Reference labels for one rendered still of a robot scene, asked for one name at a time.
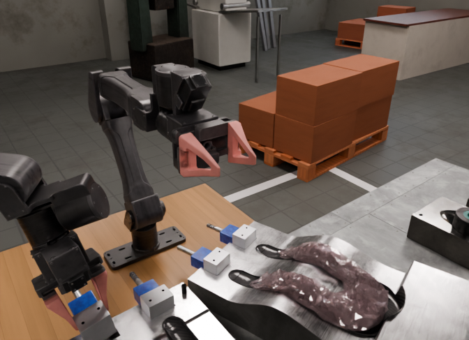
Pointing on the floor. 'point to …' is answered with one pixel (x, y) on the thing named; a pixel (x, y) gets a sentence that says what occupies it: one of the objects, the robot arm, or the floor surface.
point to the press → (137, 45)
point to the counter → (419, 40)
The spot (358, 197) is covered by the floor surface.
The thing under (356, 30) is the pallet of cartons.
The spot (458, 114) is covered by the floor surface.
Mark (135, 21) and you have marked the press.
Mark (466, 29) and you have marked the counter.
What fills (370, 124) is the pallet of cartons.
